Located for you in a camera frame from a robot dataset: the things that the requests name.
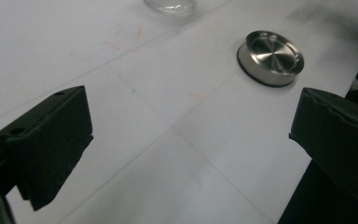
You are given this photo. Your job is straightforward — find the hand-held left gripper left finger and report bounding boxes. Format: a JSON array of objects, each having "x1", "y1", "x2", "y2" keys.
[{"x1": 0, "y1": 85, "x2": 95, "y2": 212}]

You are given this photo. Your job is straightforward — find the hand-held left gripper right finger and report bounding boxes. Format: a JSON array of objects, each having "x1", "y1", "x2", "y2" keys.
[{"x1": 288, "y1": 87, "x2": 358, "y2": 207}]

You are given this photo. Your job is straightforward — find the clear glass jar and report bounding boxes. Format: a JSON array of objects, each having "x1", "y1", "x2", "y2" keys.
[{"x1": 142, "y1": 0, "x2": 199, "y2": 18}]

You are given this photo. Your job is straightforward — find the silver metal jar lid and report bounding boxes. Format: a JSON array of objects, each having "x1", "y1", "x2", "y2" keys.
[{"x1": 236, "y1": 29, "x2": 306, "y2": 89}]

